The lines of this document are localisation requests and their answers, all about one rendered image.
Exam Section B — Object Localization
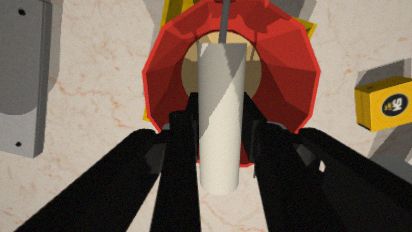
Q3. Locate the grey bottle with blue cap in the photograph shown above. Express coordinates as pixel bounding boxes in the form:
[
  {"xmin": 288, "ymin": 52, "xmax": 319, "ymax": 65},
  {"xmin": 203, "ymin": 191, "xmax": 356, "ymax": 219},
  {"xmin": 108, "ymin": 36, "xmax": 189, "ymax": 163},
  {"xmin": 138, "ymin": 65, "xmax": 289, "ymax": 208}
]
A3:
[{"xmin": 370, "ymin": 154, "xmax": 412, "ymax": 184}]

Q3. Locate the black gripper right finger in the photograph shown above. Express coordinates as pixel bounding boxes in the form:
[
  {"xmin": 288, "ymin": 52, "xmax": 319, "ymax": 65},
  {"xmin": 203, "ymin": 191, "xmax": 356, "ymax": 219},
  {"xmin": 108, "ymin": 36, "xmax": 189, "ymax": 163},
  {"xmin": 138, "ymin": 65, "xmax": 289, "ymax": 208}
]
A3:
[{"xmin": 241, "ymin": 92, "xmax": 412, "ymax": 232}]

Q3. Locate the red pail with wire handle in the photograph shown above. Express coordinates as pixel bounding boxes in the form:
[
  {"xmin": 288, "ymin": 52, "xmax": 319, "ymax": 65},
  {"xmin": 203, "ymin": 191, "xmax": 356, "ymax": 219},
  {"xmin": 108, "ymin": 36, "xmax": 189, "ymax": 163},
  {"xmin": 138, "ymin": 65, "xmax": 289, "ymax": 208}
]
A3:
[{"xmin": 142, "ymin": 0, "xmax": 321, "ymax": 195}]

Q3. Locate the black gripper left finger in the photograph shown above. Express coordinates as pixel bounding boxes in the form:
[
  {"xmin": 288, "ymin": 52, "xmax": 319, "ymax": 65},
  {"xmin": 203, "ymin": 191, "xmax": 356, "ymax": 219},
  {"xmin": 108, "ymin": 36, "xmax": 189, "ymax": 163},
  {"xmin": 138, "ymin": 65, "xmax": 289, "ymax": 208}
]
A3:
[{"xmin": 13, "ymin": 92, "xmax": 202, "ymax": 232}]

